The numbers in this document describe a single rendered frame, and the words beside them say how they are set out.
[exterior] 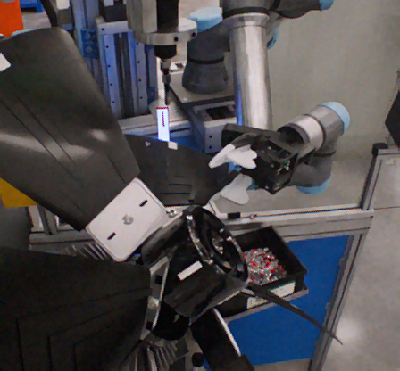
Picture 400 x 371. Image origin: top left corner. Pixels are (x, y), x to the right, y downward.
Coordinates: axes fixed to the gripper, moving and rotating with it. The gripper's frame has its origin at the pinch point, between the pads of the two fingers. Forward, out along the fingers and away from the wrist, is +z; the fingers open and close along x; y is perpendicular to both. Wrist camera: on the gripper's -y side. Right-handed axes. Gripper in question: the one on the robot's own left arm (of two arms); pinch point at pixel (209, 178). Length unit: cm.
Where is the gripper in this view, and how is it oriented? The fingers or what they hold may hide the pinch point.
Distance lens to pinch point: 71.5
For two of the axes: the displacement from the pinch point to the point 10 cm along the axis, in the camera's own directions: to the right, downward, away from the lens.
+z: -7.3, 3.9, -5.6
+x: -0.7, 7.7, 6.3
